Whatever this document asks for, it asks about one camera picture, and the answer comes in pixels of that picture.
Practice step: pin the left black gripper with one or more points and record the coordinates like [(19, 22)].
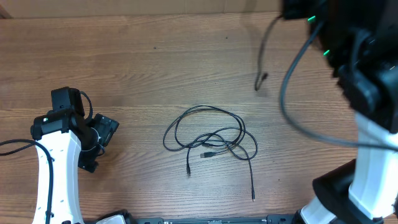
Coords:
[(106, 126)]

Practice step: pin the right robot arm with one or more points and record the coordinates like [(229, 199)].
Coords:
[(359, 41)]

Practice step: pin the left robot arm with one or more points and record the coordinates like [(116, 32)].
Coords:
[(66, 140)]

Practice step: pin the black aluminium mounting rail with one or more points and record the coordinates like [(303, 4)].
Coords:
[(123, 216)]

